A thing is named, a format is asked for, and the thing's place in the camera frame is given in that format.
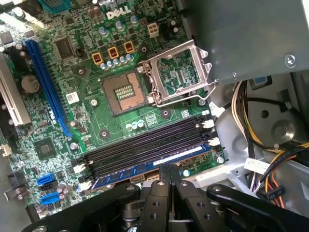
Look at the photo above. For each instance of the metal socket cover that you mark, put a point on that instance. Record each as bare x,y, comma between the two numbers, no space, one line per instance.
202,68

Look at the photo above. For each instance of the black power plug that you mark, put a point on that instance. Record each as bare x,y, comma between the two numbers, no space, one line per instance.
274,195

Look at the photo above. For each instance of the silver coin battery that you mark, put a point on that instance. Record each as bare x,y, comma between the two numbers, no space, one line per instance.
30,84

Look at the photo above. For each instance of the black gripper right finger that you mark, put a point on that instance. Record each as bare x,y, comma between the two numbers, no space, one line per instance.
193,205

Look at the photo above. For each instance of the white expansion slot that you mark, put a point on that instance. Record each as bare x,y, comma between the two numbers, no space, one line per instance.
13,96

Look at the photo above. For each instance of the white board power connector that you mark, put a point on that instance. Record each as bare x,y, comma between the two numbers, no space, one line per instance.
153,30

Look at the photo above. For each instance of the green motherboard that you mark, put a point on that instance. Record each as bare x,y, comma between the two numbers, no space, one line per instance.
96,116

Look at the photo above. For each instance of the yellow framed choke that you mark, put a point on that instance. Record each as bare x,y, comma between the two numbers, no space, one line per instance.
97,58
128,47
113,52

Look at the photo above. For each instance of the black PC case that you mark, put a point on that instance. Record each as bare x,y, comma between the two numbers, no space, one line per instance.
285,130

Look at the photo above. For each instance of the black square chip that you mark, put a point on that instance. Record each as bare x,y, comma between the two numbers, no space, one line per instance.
64,48

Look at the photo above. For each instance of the black SATA port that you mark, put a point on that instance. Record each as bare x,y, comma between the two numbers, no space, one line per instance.
48,188

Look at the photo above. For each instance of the black RAM slot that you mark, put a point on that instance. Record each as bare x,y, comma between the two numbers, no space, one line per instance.
144,136
213,142
144,155
144,145

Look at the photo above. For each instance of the black chipset chip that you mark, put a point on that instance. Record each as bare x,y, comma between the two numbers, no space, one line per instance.
45,147

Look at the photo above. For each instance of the blue SATA port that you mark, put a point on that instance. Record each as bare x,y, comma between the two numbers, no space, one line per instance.
46,179
49,199

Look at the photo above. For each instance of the blue RAM stick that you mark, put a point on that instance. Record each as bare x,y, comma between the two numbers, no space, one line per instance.
120,175

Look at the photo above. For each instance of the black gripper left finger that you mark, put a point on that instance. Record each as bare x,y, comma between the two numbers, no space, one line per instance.
154,205

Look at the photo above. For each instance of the blue expansion slot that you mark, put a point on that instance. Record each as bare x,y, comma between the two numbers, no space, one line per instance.
46,82

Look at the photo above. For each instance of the grey power supply unit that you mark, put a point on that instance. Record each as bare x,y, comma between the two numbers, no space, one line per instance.
241,36

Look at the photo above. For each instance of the CPU socket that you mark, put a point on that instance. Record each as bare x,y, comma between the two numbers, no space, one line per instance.
123,93

